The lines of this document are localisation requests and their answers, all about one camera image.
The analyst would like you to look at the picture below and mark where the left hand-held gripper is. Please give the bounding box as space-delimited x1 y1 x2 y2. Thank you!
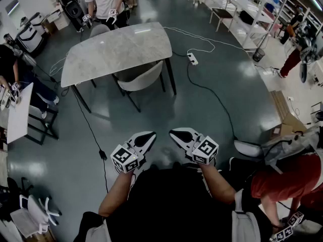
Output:
110 131 156 174

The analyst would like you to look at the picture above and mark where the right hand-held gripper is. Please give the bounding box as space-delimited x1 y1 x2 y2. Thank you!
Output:
169 128 219 165

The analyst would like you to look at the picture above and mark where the grey office chair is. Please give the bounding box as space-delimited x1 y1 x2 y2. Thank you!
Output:
112 60 167 113

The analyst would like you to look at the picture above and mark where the person's right forearm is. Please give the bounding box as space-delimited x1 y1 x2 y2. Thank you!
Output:
200 163 244 205

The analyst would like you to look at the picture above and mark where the person's left forearm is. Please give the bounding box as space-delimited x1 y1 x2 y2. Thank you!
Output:
97 170 136 218

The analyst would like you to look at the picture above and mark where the white swivel chair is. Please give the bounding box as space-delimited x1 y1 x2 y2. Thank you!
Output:
9 193 63 238

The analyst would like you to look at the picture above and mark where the black swivel chair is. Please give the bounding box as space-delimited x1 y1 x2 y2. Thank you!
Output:
0 176 35 213

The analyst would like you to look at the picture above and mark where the person's black clothing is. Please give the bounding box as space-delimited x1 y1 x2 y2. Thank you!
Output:
73 161 275 242

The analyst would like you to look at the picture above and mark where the white power strip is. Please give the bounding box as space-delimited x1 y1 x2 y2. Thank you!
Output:
186 52 199 66

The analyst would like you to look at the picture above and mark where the grey marble table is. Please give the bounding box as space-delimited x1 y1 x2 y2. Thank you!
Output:
60 21 177 113

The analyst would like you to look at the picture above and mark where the cardboard box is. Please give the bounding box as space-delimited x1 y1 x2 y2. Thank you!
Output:
270 90 308 137

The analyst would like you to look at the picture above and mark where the black mesh waste basket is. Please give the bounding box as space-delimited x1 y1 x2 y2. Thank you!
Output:
252 47 266 63

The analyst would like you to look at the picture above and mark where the white desk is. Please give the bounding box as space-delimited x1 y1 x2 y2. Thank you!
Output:
6 82 59 146

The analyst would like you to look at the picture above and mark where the brown seat stool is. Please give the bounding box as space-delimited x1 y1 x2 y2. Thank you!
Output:
209 7 235 33

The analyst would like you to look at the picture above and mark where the white shelving rack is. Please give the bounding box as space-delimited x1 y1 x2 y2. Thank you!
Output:
203 0 277 50

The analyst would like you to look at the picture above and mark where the white wheeled machine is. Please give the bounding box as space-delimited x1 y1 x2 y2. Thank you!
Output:
14 12 48 58

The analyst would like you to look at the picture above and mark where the black cable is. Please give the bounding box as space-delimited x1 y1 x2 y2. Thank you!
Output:
171 50 239 140
57 77 110 194

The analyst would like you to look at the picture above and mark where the white cable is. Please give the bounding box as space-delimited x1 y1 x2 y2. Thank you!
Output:
163 26 254 55
49 51 70 77

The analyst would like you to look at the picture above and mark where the grey shoulder strap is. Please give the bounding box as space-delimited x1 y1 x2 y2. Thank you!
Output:
85 218 112 242
231 189 262 242

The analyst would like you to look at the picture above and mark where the white wall shelving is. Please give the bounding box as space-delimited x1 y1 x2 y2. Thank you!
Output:
279 0 323 39

